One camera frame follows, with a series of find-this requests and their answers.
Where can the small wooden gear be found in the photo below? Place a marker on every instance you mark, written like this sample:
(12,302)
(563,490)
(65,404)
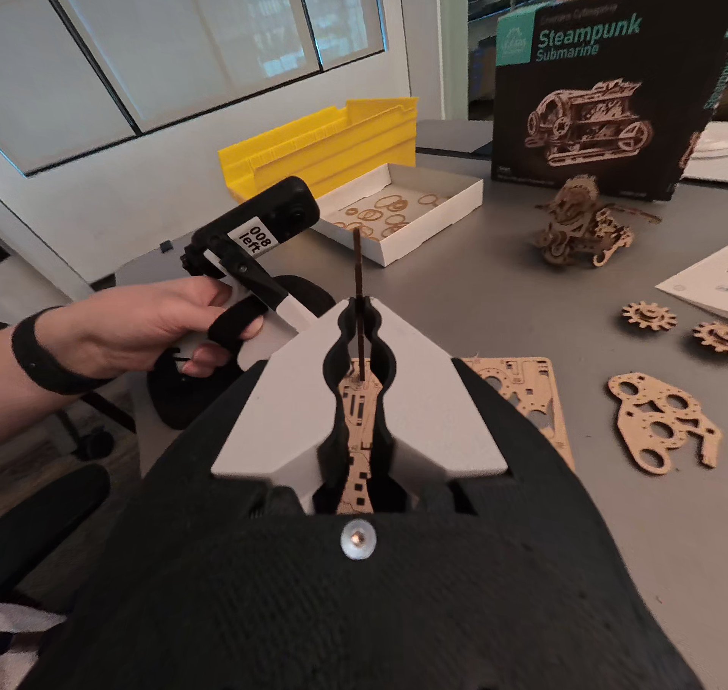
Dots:
(648,315)
(712,336)

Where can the yellow plastic bin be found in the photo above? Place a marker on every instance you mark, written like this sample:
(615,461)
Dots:
(318,144)

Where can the assembled wooden model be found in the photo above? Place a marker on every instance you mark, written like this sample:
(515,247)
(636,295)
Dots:
(580,224)

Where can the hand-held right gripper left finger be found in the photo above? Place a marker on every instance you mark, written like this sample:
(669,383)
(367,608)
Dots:
(273,417)

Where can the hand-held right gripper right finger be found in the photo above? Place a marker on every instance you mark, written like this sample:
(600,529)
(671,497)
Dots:
(438,417)

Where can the white instruction sheet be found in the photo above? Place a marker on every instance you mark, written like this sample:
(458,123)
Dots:
(702,286)

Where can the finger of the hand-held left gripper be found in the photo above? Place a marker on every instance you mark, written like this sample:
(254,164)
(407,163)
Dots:
(298,314)
(267,343)

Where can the pile of wooden rings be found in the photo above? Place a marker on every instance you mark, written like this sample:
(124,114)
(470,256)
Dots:
(381,215)

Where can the striped cloth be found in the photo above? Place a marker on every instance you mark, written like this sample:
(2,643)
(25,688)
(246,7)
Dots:
(25,624)

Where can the black chair armrest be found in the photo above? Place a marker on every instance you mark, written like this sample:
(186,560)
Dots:
(51,519)

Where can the white cardboard tray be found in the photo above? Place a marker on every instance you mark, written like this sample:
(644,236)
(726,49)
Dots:
(432,212)

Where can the person's left hand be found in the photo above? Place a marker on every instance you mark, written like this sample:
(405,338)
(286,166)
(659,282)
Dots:
(142,326)

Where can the person's left forearm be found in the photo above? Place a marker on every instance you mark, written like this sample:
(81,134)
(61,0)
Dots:
(23,411)

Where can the black model kit box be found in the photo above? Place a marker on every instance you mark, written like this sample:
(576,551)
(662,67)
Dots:
(597,65)

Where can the laser-cut wooden parts sheet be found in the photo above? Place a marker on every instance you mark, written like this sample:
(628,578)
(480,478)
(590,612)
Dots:
(529,369)

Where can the wooden plate with holes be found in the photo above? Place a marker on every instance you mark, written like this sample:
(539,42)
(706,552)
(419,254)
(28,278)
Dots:
(637,417)

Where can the thin dark wooden stick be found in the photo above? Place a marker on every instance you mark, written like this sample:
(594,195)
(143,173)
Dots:
(358,269)

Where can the window with dark frame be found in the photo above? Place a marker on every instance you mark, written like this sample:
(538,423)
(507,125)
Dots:
(187,36)

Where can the stack of white paper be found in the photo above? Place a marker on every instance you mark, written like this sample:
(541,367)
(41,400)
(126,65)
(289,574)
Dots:
(708,155)

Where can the black wristband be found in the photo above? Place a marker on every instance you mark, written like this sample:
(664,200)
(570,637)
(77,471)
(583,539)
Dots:
(34,354)

